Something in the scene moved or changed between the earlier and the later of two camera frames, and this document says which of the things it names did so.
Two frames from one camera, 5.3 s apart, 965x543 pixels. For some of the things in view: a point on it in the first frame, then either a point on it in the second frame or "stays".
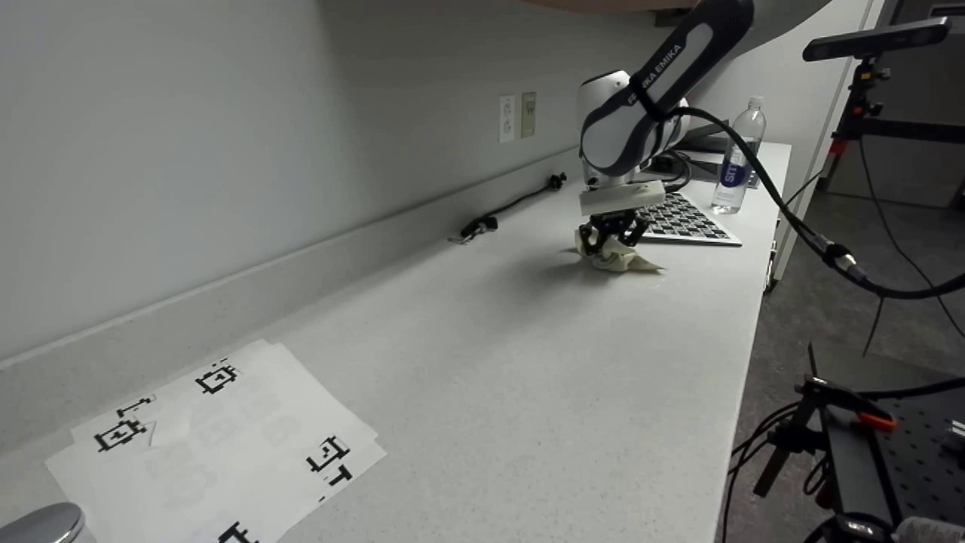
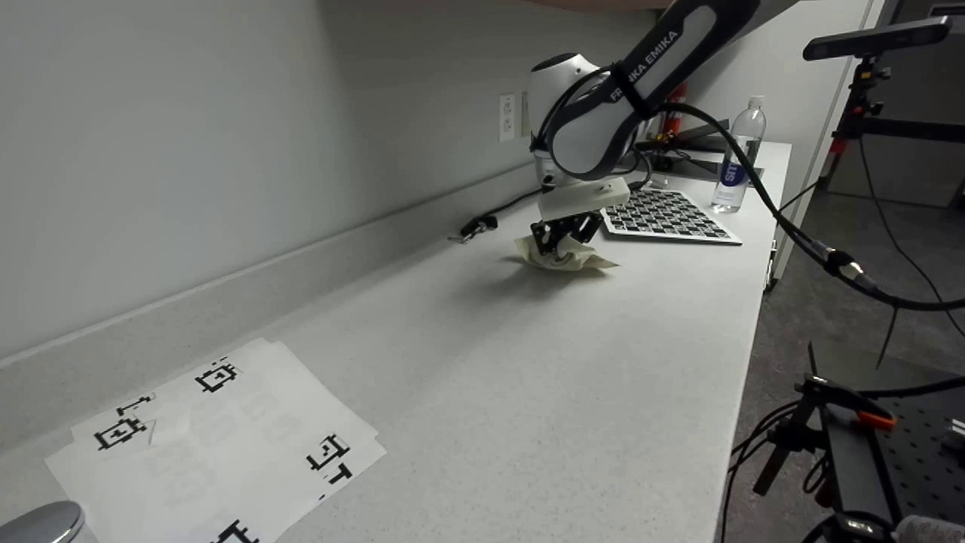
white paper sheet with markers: [238, 453] stays
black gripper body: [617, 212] to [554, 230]
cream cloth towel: [621, 259] to [572, 257]
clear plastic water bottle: [737, 163] stays
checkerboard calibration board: [683, 222] stays
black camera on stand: [867, 42] stays
